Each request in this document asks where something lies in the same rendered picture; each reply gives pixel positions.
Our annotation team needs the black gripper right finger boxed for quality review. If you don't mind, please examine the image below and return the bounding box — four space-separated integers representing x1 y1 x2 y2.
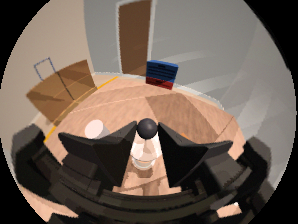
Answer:
158 123 234 188

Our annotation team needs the glass french press with black knob plunger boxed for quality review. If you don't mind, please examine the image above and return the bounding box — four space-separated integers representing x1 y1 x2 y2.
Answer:
130 119 162 171

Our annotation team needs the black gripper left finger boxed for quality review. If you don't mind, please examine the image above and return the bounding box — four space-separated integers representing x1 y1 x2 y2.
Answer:
57 121 137 188

